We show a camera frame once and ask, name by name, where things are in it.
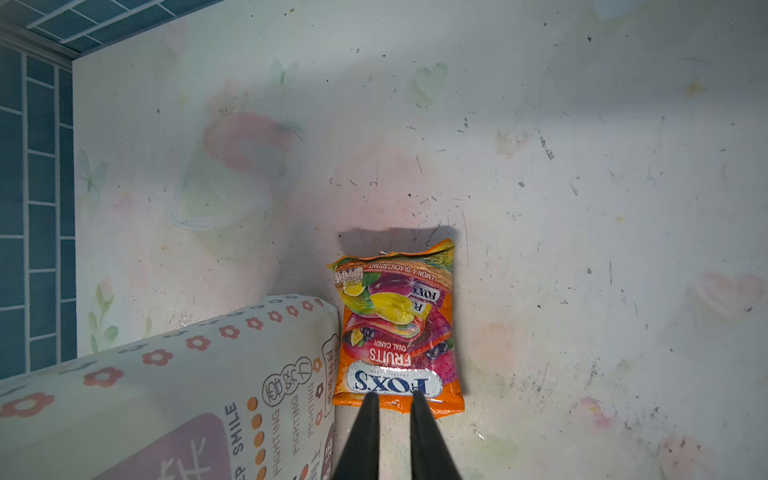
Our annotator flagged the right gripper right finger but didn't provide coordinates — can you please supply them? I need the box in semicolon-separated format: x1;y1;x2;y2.
410;391;461;480

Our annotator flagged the orange Fox's fruits candy bag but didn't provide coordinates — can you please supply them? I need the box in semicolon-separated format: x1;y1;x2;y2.
329;239;465;418

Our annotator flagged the white patterned paper bag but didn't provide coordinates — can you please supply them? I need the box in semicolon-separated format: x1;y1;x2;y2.
1;294;339;479

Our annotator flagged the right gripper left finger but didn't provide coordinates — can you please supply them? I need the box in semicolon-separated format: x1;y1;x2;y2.
332;392;380;480

